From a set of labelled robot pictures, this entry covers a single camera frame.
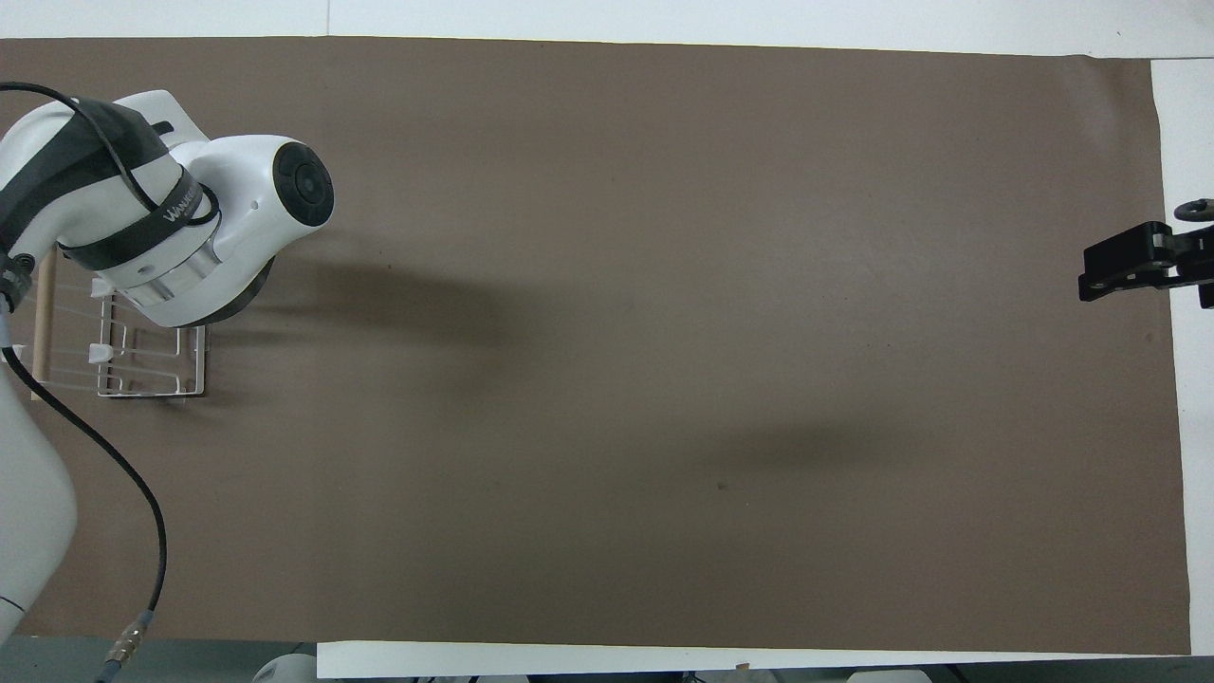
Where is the black stand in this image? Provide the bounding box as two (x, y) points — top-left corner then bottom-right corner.
(1077, 197), (1214, 311)

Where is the black cable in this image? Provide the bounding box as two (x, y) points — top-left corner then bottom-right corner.
(0, 82), (222, 683)

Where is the white wire cup holder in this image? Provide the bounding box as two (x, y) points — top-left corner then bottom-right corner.
(28, 249), (210, 402)

